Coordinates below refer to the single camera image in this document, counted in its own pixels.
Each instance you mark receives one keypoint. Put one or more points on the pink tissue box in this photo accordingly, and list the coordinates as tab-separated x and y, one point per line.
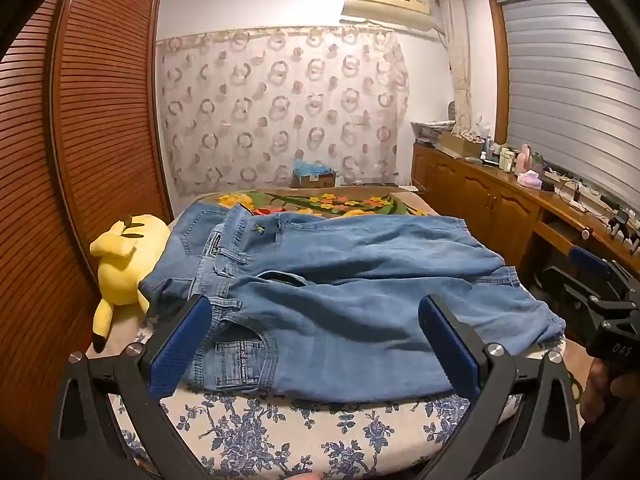
530	180

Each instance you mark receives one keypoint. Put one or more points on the pink bottle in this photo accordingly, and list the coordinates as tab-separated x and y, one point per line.
523	159

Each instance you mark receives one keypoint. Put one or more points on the person's right hand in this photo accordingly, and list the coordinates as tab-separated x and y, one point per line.
595	385

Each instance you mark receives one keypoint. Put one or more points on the tied beige curtain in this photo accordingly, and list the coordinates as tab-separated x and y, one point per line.
460	60

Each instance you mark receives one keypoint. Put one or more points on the long wooden cabinet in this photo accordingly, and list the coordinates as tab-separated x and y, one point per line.
480	195

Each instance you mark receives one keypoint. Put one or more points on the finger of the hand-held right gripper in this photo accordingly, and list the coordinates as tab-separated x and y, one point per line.
565	285
590	260

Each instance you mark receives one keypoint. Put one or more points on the grey window blind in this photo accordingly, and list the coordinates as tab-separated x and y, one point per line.
565	85

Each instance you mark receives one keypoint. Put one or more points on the small black tripod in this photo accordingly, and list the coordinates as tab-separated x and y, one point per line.
622	225

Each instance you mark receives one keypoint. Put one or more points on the small cardboard box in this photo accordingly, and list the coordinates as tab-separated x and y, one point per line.
315	181

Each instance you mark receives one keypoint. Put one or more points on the wooden louvred wardrobe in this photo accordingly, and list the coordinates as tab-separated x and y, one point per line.
100	110

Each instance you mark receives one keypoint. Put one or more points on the open flat cardboard box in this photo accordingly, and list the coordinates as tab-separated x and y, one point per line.
460	146

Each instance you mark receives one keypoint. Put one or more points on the blue floral white bedsheet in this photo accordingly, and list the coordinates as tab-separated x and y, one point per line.
300	440

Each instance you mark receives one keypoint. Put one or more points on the white air conditioner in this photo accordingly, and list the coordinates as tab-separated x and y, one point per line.
385	5

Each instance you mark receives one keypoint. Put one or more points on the blue plastic bag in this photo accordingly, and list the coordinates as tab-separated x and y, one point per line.
310	166

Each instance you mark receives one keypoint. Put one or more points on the stack of newspapers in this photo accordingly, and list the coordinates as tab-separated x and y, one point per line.
430	131

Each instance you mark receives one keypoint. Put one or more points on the blue denim pants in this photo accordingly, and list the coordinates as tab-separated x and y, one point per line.
350	320

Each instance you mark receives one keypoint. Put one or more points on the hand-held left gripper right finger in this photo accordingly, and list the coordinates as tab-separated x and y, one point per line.
450	355

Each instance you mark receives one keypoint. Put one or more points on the colourful flower print blanket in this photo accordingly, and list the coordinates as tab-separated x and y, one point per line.
320	202

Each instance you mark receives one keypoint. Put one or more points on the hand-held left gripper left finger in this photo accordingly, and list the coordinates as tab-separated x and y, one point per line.
175	355

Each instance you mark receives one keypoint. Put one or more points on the yellow plush toy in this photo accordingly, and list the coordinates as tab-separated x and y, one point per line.
125	260

